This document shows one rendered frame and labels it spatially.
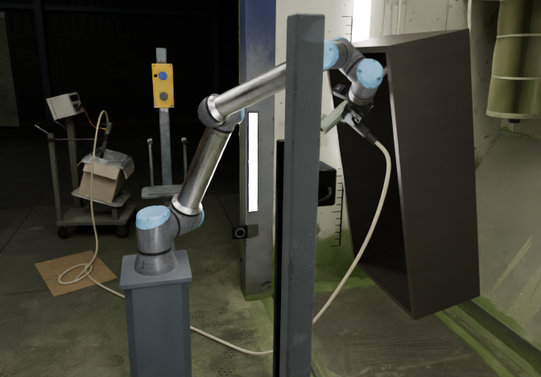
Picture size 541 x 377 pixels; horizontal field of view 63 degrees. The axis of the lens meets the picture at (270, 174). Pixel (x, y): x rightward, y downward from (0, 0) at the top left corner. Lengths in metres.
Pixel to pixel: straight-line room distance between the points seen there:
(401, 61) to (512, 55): 1.38
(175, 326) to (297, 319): 1.36
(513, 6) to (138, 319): 2.63
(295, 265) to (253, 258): 2.18
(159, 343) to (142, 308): 0.20
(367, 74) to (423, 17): 1.65
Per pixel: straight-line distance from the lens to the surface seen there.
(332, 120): 1.79
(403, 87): 1.76
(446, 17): 3.23
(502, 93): 3.06
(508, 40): 3.06
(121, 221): 4.18
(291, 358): 0.88
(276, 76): 1.53
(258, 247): 2.93
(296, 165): 0.72
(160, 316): 2.12
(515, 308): 2.90
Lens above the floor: 1.57
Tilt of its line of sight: 14 degrees down
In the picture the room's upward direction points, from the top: 1 degrees clockwise
